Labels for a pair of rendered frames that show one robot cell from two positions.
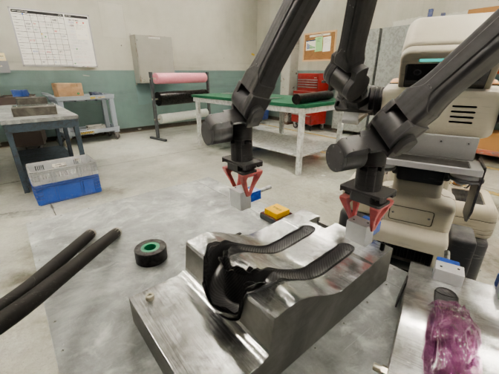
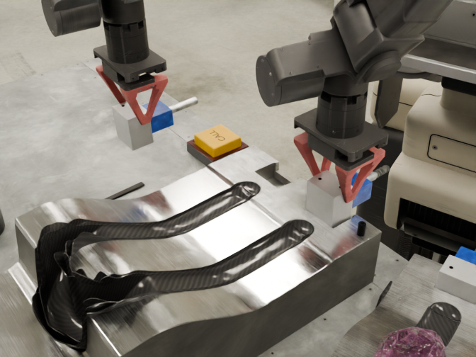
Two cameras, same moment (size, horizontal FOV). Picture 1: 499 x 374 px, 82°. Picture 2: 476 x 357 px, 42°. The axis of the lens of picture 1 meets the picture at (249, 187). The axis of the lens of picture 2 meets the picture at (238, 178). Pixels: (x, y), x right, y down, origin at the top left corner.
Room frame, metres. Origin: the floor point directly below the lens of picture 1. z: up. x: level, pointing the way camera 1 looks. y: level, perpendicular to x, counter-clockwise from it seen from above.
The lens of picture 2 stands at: (-0.06, -0.16, 1.41)
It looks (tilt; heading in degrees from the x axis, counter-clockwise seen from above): 36 degrees down; 2
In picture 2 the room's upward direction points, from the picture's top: straight up
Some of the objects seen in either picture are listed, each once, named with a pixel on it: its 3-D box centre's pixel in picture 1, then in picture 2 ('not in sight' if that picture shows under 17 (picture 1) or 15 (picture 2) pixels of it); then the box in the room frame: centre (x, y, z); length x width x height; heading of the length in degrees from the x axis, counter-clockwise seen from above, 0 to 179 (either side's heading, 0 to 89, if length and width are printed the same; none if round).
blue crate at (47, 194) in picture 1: (66, 184); not in sight; (2.95, 2.02, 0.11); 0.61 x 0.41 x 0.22; 130
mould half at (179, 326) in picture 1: (272, 273); (161, 272); (0.49, -0.05, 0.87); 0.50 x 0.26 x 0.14; 130
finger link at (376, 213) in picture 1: (370, 210); (344, 166); (0.58, -0.27, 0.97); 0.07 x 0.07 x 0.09; 39
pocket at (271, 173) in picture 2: (321, 228); (277, 184); (0.67, -0.19, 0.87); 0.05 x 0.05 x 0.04; 40
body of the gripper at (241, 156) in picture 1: (241, 152); (127, 42); (0.73, 0.02, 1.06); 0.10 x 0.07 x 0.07; 38
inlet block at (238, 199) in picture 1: (253, 193); (160, 114); (0.76, -0.01, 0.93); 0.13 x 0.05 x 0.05; 128
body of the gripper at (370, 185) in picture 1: (368, 179); (341, 112); (0.59, -0.26, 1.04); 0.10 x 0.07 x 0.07; 39
